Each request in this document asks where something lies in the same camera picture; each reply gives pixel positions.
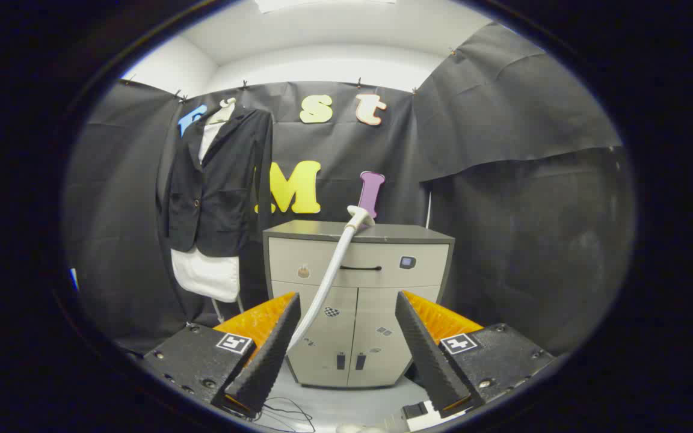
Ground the black backdrop cloth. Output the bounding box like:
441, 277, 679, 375
64, 23, 636, 355

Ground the black suit jacket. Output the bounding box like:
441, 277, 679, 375
157, 107, 274, 256

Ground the white fabric hanging panel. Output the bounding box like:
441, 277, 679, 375
170, 119, 242, 303

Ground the metal steamer stand pole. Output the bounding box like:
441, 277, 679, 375
211, 298, 245, 325

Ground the black floor cable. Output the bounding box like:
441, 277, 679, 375
260, 397, 317, 433

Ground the cream plastic hanger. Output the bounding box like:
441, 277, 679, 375
207, 98, 237, 126

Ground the grey cabinet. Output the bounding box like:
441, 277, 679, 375
262, 220, 455, 390

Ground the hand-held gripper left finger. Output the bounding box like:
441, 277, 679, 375
142, 292, 302, 420

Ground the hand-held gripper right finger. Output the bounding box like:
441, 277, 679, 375
395, 290, 555, 420

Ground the white garment steamer head with hose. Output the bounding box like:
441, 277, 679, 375
286, 204, 377, 355

